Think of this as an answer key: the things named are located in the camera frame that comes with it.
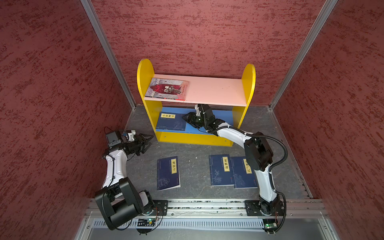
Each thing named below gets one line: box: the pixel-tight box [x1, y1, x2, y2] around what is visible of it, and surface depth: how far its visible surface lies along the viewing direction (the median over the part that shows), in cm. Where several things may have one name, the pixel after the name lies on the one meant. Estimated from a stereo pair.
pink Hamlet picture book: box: [144, 77, 190, 101], surface depth 73 cm
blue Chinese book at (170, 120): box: [156, 111, 187, 131], surface depth 93 cm
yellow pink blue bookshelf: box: [137, 59, 256, 146], surface depth 76 cm
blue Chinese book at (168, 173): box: [157, 155, 181, 191], surface depth 86 cm
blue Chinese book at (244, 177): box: [230, 156, 258, 189], surface depth 85 cm
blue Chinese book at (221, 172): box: [208, 154, 235, 186], surface depth 88 cm
